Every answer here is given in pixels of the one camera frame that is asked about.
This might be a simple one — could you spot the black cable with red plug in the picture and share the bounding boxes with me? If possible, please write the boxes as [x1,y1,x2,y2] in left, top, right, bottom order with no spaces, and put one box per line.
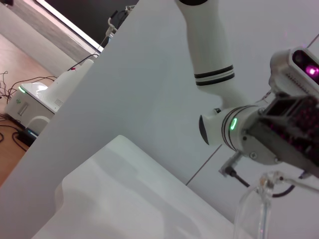
[69,53,100,72]

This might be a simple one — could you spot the clear white glasses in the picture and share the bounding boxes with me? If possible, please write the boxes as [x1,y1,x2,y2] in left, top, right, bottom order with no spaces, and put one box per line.
[233,171,319,239]

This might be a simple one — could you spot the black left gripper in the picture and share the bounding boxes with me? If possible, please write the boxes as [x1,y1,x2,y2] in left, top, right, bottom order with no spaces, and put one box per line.
[243,95,319,179]

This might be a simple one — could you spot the dark window pane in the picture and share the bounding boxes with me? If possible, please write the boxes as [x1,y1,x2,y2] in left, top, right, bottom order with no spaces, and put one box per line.
[42,0,140,53]

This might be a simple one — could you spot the white clamp with black part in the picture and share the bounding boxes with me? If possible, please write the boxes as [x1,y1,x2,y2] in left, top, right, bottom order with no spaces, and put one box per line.
[104,7,133,43]

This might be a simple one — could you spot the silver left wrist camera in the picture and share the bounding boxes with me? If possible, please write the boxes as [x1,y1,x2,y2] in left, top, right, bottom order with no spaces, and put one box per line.
[269,48,319,97]

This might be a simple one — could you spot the black floor cable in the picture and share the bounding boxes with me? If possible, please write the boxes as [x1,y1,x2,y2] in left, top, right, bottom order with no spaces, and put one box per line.
[4,75,58,100]
[0,113,28,150]

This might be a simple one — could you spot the white robot base machine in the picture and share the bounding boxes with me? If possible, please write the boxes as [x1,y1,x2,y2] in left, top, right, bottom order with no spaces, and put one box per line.
[4,59,95,130]

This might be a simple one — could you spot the black box with blue light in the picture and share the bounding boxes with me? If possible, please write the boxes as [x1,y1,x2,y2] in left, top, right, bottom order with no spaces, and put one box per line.
[13,127,39,146]

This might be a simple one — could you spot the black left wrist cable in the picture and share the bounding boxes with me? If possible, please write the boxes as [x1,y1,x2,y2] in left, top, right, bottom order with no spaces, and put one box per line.
[218,153,296,199]

